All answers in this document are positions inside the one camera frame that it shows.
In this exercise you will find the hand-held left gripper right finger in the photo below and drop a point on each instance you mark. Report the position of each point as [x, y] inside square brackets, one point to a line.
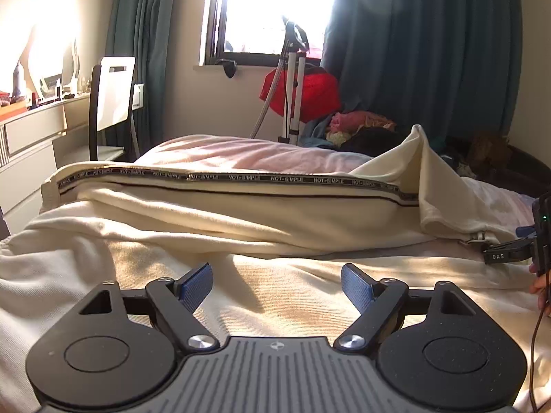
[357, 286]

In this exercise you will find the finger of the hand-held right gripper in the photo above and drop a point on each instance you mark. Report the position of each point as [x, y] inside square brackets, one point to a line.
[526, 231]
[512, 253]

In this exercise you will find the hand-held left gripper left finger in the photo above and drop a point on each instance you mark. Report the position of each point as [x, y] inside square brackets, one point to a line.
[196, 284]

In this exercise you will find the pile of mixed clothes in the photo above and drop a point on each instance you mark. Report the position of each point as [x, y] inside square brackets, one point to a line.
[353, 122]

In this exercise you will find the person's right hand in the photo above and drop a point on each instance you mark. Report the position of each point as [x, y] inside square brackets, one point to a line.
[539, 292]

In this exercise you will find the dark sofa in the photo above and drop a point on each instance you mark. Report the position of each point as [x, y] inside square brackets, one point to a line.
[516, 167]

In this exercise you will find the red garment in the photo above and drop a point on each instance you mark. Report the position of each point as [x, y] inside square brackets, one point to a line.
[318, 94]

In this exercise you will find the white garment steamer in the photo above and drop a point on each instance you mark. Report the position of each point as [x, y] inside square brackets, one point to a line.
[301, 94]

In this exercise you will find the dark teal curtain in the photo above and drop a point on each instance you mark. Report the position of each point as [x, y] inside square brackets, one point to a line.
[146, 30]
[430, 51]

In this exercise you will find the black object on window sill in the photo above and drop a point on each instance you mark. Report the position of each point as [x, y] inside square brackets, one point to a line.
[228, 68]

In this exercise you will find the white dressing table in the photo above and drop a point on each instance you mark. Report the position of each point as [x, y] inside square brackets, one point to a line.
[30, 129]

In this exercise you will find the row of cosmetic bottles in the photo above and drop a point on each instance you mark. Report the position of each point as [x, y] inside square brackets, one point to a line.
[58, 90]

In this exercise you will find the wavy framed mirror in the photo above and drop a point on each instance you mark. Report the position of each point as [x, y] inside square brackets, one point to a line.
[71, 64]

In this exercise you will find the orange box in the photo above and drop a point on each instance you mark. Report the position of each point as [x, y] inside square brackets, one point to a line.
[13, 109]

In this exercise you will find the grey spray can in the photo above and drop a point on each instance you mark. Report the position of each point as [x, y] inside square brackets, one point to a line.
[18, 81]

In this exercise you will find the dark framed window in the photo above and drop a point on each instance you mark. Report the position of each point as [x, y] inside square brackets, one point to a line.
[267, 8]

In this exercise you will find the white chair with black frame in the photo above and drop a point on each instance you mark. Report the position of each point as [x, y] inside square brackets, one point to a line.
[114, 94]

